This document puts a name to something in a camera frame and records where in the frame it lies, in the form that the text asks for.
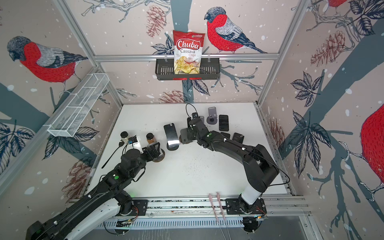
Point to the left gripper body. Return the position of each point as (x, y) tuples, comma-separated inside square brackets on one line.
[(146, 155)]

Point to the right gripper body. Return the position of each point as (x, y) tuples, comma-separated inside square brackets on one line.
[(195, 137)]

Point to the black smartphone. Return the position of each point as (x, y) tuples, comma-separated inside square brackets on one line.
[(239, 138), (224, 123)]

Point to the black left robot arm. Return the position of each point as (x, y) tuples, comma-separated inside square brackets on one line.
[(106, 200)]

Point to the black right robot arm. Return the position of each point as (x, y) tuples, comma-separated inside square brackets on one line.
[(259, 166)]

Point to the black-lid brown spice jar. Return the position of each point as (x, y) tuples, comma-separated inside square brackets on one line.
[(151, 138)]

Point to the black spoon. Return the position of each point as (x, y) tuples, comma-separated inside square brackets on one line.
[(121, 143)]

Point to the black-lid pale spice jar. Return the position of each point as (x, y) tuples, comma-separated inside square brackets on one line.
[(124, 137)]

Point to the pink chopstick right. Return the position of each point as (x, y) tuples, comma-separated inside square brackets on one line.
[(223, 214)]

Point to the Chuba cassava chips bag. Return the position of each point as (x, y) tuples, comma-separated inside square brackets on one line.
[(188, 50)]

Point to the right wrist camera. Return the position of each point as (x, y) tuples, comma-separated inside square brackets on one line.
[(195, 115)]

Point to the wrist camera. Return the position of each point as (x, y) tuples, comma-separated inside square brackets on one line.
[(134, 143), (195, 115)]

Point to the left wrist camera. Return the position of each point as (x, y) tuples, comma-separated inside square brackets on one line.
[(134, 143)]

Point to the black wall basket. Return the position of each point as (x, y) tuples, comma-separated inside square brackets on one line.
[(206, 69)]

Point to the base rail plate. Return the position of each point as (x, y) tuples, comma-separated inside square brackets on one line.
[(183, 213)]

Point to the white wire mesh shelf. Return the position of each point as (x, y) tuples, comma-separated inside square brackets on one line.
[(72, 116)]

